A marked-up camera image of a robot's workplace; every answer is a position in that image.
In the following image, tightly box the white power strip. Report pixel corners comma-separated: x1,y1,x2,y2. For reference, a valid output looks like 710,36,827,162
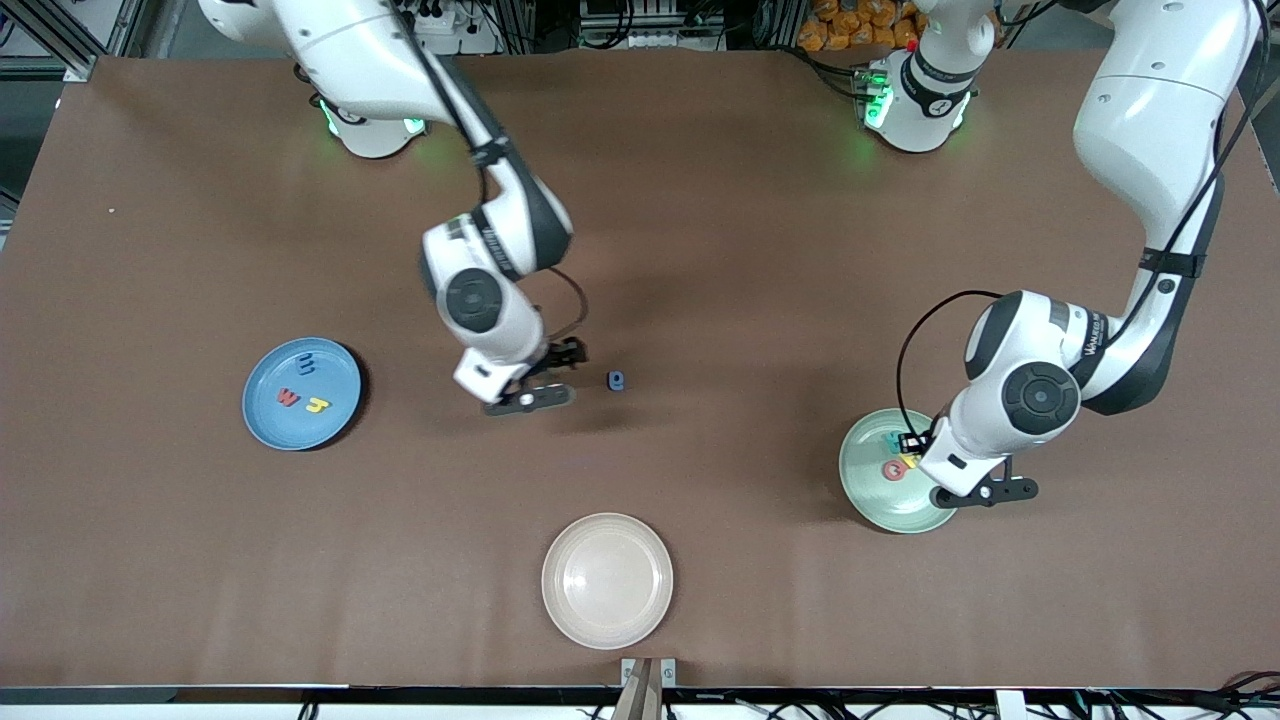
430,0,501,56

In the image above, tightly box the aluminium frame post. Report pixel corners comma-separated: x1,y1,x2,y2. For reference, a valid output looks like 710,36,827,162
0,0,111,83

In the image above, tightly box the pile of orange bags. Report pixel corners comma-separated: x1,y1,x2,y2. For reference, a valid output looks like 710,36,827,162
797,0,926,53

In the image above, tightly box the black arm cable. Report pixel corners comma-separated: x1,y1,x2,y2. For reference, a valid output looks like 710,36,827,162
895,0,1271,436
395,0,591,348

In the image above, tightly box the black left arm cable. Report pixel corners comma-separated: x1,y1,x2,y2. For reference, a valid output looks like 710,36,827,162
895,0,1271,436

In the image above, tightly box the green plate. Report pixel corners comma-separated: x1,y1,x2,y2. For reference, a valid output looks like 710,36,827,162
838,408,961,535

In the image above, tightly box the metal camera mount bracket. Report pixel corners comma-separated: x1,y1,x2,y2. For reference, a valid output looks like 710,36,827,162
612,657,678,720

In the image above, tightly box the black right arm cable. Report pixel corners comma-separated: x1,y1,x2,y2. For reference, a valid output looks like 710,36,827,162
395,0,591,348

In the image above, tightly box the black electronics box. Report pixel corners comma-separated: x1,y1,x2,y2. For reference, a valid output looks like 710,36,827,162
578,0,728,51

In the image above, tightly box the beige plate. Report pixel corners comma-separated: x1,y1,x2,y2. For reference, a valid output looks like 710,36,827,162
541,512,675,651

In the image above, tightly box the brown table cover sheet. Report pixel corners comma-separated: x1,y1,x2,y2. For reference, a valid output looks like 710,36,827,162
0,48,1280,691

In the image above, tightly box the blue plate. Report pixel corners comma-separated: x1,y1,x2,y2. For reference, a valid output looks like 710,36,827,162
242,337,363,452

